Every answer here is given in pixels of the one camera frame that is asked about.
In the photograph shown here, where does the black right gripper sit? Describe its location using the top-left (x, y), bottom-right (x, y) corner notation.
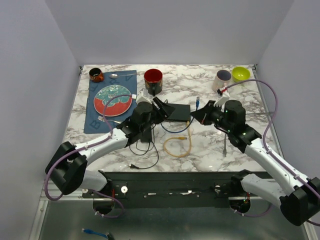
top-left (190, 100), bottom-right (233, 133)

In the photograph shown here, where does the blue ethernet cable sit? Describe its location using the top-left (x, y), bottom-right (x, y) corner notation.
top-left (159, 96), bottom-right (201, 133)

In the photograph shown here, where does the black network switch box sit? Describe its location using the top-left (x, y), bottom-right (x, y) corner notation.
top-left (164, 103), bottom-right (191, 123)

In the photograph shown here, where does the grey ethernet cable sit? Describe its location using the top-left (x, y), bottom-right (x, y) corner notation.
top-left (222, 111), bottom-right (273, 158)

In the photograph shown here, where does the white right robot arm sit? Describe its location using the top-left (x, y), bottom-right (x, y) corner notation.
top-left (191, 100), bottom-right (320, 226)

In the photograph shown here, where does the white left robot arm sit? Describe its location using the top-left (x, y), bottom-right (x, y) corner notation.
top-left (44, 97), bottom-right (175, 198)

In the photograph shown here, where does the black mug red inside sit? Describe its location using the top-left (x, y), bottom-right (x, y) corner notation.
top-left (143, 68), bottom-right (163, 97)

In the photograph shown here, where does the pink mug purple inside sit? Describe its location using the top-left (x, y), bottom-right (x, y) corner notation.
top-left (212, 69), bottom-right (232, 92)

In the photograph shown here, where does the lime green bowl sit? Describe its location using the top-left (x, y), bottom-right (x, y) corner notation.
top-left (231, 66), bottom-right (251, 83)

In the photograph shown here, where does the silver spoon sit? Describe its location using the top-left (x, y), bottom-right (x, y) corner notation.
top-left (108, 73), bottom-right (136, 79)

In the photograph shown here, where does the silver fork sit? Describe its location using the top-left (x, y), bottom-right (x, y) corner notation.
top-left (97, 116), bottom-right (121, 124)

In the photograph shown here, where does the blue placemat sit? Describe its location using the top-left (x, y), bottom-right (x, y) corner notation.
top-left (84, 70), bottom-right (137, 134)

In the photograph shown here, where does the small brown cup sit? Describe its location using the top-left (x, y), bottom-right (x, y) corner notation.
top-left (89, 67), bottom-right (105, 83)

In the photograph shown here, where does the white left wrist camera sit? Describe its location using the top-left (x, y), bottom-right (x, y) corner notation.
top-left (131, 88), bottom-right (152, 104)

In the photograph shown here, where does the yellow ethernet cable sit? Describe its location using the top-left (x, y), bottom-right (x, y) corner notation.
top-left (163, 121), bottom-right (193, 158)

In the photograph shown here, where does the black power cord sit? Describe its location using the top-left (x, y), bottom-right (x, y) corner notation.
top-left (127, 99), bottom-right (169, 171)

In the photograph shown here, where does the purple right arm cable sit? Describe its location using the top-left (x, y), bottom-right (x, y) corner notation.
top-left (224, 79), bottom-right (320, 225)

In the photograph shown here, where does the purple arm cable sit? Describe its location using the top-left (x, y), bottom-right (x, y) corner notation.
top-left (43, 94), bottom-right (137, 220)
top-left (224, 79), bottom-right (320, 225)

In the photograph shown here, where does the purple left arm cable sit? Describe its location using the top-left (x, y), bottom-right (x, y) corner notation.
top-left (43, 94), bottom-right (137, 220)

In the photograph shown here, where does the black mounting base plate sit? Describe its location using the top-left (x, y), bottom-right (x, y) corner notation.
top-left (82, 171), bottom-right (276, 210)

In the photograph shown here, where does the aluminium rail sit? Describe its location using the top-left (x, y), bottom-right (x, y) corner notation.
top-left (39, 181), bottom-right (83, 201)

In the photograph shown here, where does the blue cable on floor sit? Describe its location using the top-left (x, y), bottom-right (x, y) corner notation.
top-left (82, 227), bottom-right (113, 240)

